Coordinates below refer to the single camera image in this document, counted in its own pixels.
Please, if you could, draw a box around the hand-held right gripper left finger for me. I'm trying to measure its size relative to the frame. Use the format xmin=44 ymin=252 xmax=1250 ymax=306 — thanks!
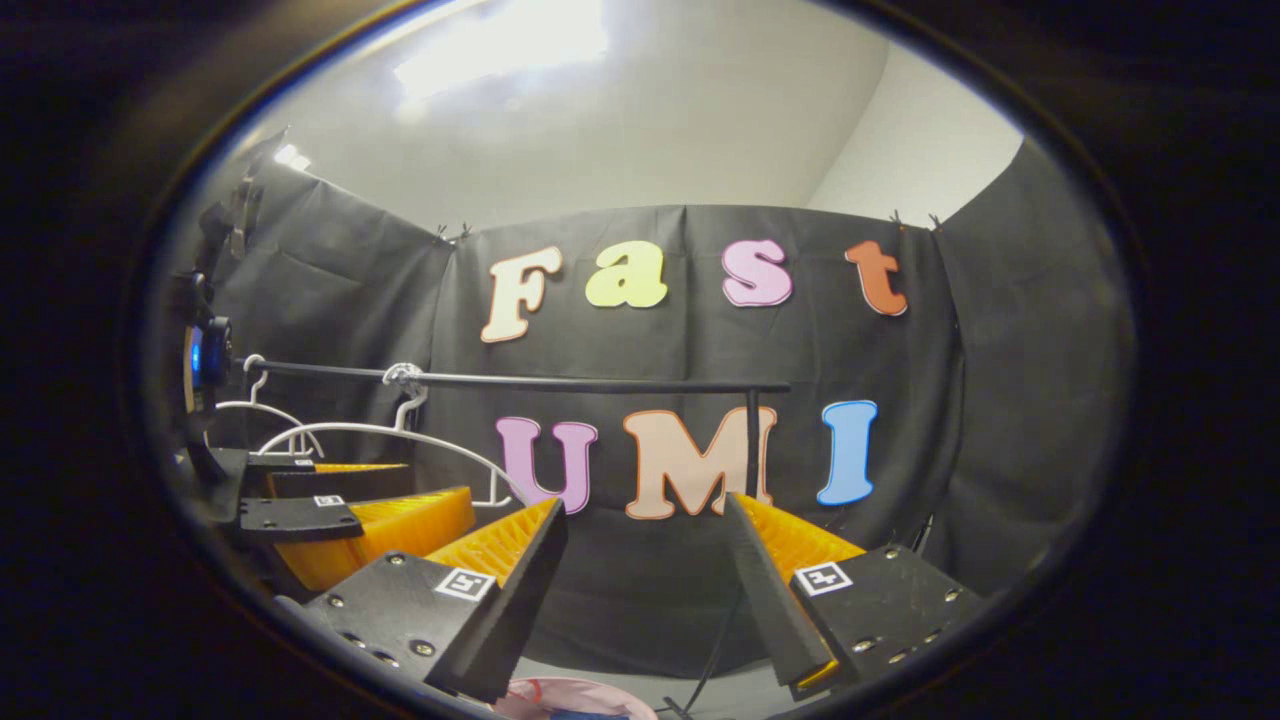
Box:
xmin=300 ymin=497 xmax=569 ymax=703

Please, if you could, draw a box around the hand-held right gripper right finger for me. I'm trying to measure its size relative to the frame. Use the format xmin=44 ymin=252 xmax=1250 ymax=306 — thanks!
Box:
xmin=722 ymin=490 xmax=986 ymax=701

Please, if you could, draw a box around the pink laundry hamper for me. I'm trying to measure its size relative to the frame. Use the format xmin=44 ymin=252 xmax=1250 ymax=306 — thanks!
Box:
xmin=495 ymin=677 xmax=659 ymax=720

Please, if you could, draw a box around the empty white clothes hanger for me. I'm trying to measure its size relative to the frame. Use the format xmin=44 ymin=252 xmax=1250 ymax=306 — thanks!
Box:
xmin=215 ymin=353 xmax=326 ymax=459

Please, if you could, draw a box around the black garment rack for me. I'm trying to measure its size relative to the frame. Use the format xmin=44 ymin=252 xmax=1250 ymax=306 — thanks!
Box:
xmin=243 ymin=358 xmax=793 ymax=506

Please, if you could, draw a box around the black cable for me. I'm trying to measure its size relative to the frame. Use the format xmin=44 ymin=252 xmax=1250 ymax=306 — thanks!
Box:
xmin=660 ymin=585 xmax=746 ymax=717

